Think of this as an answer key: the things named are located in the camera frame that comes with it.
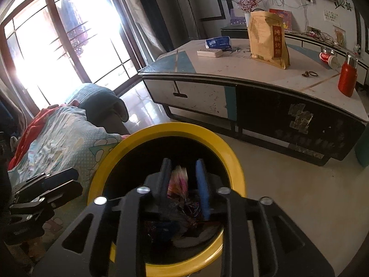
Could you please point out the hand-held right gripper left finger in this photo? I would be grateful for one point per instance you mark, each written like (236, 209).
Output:
(165, 184)

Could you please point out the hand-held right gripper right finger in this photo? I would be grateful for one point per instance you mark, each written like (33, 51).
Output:
(202, 190)

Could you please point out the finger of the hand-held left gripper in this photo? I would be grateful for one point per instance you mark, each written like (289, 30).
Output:
(28, 207)
(57, 184)

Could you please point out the pink purple candy wrapper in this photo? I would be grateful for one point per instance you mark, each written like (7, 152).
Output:
(178, 181)

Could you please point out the yellow rimmed black waste bin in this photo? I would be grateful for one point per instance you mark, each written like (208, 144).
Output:
(178, 127)

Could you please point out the cartoon printed bedsheet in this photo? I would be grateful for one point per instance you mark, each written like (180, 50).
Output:
(66, 138)

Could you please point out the red floral blanket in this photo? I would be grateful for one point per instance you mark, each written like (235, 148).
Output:
(28, 135)

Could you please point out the blue quilted sofa cover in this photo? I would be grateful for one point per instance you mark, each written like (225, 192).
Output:
(95, 101)

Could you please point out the grey curtain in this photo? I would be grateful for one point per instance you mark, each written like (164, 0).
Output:
(11, 92)
(144, 14)

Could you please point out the white and black coffee table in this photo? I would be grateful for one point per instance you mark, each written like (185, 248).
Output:
(259, 72)

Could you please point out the white flat box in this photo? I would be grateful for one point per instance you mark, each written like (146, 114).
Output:
(210, 53)

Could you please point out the blue tissue pack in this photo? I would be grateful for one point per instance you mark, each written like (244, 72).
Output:
(217, 43)

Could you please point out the hanging clothes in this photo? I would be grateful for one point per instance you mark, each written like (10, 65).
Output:
(76, 31)

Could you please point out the yellow paper food bag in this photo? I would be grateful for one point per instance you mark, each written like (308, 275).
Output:
(265, 37)

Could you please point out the teal round stool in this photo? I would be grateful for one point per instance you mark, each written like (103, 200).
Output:
(363, 150)

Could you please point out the purple box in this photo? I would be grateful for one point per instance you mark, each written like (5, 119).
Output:
(237, 18)

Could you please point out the brown framed glass door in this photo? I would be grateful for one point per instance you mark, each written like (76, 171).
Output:
(49, 5)

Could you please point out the white vase with red flowers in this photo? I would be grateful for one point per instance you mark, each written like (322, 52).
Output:
(247, 16)

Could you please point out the black and white TV cabinet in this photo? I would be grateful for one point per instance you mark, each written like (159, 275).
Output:
(305, 41)

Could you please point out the red soda can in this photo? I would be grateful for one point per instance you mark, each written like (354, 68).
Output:
(327, 57)

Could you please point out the red thermos bottle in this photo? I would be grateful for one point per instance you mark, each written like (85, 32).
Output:
(347, 78)

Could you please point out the red gift box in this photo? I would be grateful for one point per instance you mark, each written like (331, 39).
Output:
(284, 18)

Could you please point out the power strip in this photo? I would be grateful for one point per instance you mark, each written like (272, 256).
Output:
(314, 29)

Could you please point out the yellow hanging packet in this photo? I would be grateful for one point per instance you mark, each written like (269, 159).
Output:
(339, 36)

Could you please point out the white paper note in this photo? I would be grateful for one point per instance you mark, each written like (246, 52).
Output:
(331, 15)

